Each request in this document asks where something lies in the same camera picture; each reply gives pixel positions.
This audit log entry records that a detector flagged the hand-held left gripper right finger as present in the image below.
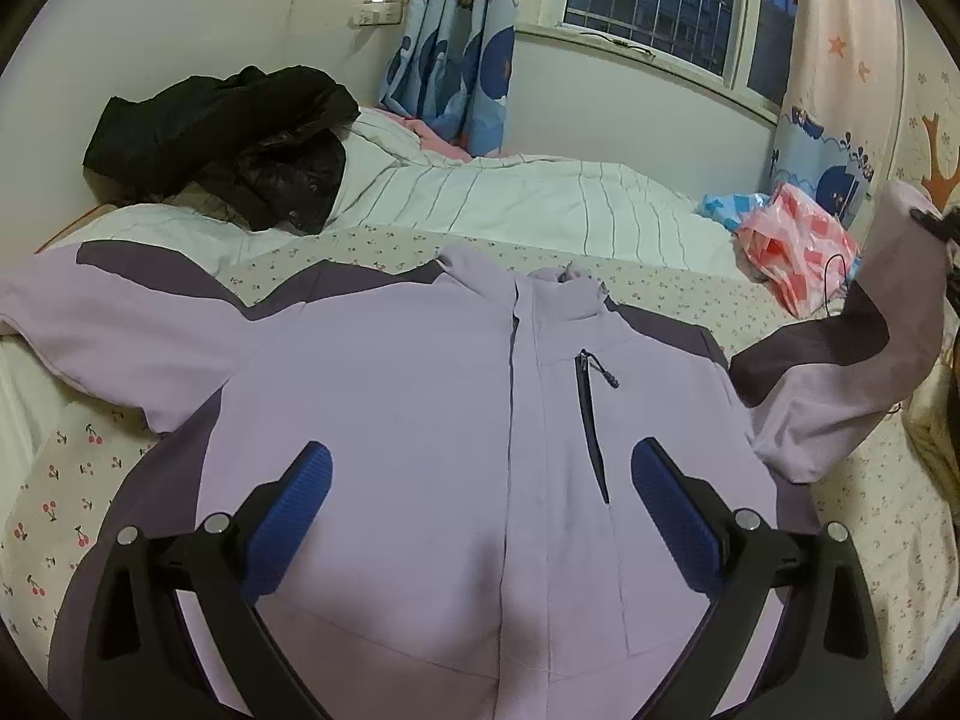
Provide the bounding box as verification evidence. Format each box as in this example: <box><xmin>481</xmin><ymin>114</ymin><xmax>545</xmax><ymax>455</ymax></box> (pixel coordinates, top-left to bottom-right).
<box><xmin>630</xmin><ymin>436</ymin><xmax>897</xmax><ymax>720</ymax></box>

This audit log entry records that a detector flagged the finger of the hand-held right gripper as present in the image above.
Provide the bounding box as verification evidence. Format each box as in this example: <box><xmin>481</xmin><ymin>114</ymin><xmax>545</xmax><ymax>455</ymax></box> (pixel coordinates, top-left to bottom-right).
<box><xmin>910</xmin><ymin>206</ymin><xmax>960</xmax><ymax>242</ymax></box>

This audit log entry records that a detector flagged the barred window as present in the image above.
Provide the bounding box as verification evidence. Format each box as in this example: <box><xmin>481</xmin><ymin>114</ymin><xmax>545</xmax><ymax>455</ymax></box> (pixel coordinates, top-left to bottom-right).
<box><xmin>536</xmin><ymin>0</ymin><xmax>800</xmax><ymax>121</ymax></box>

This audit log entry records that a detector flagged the cherry-print bed sheet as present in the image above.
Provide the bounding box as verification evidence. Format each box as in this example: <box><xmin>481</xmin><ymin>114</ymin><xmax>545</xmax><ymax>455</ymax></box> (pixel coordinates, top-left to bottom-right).
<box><xmin>0</xmin><ymin>225</ymin><xmax>960</xmax><ymax>720</ymax></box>

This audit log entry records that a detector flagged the blue patterned plastic bag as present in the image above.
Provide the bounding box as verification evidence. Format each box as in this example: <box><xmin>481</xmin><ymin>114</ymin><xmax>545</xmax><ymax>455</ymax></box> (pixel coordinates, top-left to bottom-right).
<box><xmin>701</xmin><ymin>191</ymin><xmax>773</xmax><ymax>230</ymax></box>

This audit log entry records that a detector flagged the blue cartoon curtain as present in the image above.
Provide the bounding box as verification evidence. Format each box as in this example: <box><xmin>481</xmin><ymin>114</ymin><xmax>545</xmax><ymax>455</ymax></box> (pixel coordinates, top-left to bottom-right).
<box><xmin>377</xmin><ymin>0</ymin><xmax>520</xmax><ymax>158</ymax></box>

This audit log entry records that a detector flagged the lavender and purple jacket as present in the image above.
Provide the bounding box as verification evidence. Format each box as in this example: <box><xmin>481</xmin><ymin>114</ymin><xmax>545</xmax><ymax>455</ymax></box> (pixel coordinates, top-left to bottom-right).
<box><xmin>0</xmin><ymin>184</ymin><xmax>950</xmax><ymax>720</ymax></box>

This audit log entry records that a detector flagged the pink cartoon whale curtain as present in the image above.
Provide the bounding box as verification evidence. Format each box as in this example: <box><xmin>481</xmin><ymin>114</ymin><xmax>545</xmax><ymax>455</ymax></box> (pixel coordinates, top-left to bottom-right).
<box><xmin>765</xmin><ymin>0</ymin><xmax>901</xmax><ymax>230</ymax></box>

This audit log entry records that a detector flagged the pink cloth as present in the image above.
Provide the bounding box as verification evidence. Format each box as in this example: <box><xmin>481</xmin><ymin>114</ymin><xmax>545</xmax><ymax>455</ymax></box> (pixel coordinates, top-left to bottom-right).
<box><xmin>375</xmin><ymin>106</ymin><xmax>473</xmax><ymax>160</ymax></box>

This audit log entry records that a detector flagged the pink plastic bag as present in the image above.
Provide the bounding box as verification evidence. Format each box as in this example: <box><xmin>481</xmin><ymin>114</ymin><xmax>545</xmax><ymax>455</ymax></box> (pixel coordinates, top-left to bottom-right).
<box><xmin>733</xmin><ymin>181</ymin><xmax>863</xmax><ymax>318</ymax></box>

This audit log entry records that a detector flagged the white striped quilt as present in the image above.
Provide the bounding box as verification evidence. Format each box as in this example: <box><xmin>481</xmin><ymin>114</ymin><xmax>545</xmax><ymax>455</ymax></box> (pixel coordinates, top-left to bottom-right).
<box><xmin>37</xmin><ymin>106</ymin><xmax>751</xmax><ymax>278</ymax></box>

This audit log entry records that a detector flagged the thin black cable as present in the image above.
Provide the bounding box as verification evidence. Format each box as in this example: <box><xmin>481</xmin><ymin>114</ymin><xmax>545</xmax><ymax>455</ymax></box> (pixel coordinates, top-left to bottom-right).
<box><xmin>820</xmin><ymin>252</ymin><xmax>863</xmax><ymax>310</ymax></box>

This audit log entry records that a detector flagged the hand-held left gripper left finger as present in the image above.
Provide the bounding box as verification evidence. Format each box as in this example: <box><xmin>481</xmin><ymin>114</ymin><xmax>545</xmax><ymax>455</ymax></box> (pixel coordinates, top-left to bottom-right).
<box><xmin>81</xmin><ymin>441</ymin><xmax>335</xmax><ymax>720</ymax></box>

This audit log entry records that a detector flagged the black jacket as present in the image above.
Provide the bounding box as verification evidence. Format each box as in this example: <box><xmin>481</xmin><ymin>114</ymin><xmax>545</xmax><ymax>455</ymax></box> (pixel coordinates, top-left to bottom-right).
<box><xmin>82</xmin><ymin>65</ymin><xmax>362</xmax><ymax>235</ymax></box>

